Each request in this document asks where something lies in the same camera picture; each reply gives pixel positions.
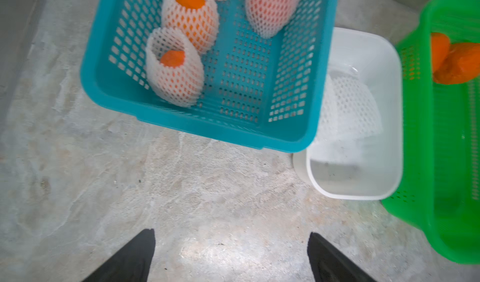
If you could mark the netted orange front corner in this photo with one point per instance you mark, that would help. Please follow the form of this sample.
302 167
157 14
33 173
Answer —
173 67

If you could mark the white plastic tub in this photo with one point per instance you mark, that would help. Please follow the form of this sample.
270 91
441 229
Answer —
369 168

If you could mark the teal plastic basket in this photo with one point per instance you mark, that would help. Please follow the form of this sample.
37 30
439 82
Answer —
258 93

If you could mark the green plastic basket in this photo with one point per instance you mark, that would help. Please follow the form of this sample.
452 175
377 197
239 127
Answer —
439 191

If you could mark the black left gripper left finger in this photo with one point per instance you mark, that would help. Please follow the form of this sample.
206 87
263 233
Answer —
129 264

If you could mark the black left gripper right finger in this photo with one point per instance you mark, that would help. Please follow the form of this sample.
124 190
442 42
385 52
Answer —
328 264

